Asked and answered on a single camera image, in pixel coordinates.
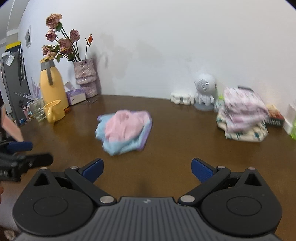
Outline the pink blue purple garment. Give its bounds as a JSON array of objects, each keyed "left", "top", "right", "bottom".
[{"left": 95, "top": 109, "right": 152, "bottom": 156}]

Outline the folded floral clothes pile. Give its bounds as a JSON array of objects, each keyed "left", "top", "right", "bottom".
[{"left": 216, "top": 87, "right": 269, "bottom": 143}]

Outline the glass jar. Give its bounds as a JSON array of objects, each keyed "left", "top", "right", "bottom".
[{"left": 29, "top": 98, "right": 46, "bottom": 122}]

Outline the yellow cup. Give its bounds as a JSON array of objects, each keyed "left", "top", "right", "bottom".
[{"left": 44, "top": 100, "right": 65, "bottom": 123}]

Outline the yellow thermos jug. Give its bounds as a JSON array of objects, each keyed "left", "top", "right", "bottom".
[{"left": 40, "top": 56, "right": 69, "bottom": 109}]

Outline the purple tissue box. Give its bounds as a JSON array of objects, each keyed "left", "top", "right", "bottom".
[{"left": 64, "top": 81, "right": 86, "bottom": 106}]

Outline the white astronaut figurine speaker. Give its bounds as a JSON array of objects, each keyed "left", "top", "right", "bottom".
[{"left": 194, "top": 73, "right": 217, "bottom": 111}]

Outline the green bottle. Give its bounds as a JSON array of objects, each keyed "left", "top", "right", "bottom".
[{"left": 290, "top": 121, "right": 296, "bottom": 140}]

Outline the purple knitted vase cover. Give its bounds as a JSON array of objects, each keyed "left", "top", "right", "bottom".
[{"left": 74, "top": 58, "right": 98, "bottom": 98}]

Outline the dried rose bouquet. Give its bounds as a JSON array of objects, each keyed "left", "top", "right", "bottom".
[{"left": 42, "top": 13, "right": 93, "bottom": 63}]

